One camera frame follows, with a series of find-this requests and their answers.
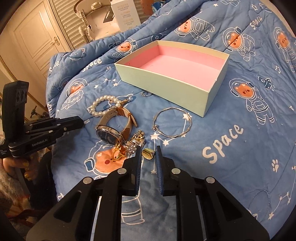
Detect rose gold wrist watch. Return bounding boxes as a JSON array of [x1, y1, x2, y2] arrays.
[[95, 107, 138, 146]]

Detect white pearl bracelet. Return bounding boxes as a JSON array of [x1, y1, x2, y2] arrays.
[[87, 94, 122, 118]]

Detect gold charm jewelry piece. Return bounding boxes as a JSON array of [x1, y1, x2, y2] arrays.
[[111, 144, 126, 162]]

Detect small gold ear stud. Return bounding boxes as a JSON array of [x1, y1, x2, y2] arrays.
[[142, 148, 155, 160]]

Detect thin silver bangle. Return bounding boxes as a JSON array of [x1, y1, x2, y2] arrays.
[[152, 106, 193, 139]]

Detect gray fuzzy sleeve forearm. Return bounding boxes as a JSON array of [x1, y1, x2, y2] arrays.
[[0, 166, 31, 218]]

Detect left hand gold nails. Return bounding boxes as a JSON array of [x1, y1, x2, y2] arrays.
[[1, 153, 40, 181]]

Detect kids ride-on scooter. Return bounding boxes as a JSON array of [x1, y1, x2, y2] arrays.
[[29, 106, 49, 120]]

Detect blue space print quilt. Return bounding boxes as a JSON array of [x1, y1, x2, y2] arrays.
[[46, 1, 295, 238]]

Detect white panel door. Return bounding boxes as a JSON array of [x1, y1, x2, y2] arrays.
[[0, 0, 67, 103]]

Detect white louvered closet door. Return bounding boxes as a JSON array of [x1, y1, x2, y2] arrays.
[[48, 0, 149, 50]]

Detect white baby high chair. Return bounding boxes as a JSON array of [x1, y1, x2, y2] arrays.
[[74, 1, 120, 43]]

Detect tall white cardboard box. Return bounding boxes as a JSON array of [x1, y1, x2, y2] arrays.
[[110, 0, 141, 32]]

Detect mint box pink interior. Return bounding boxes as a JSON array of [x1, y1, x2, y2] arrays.
[[115, 40, 230, 118]]

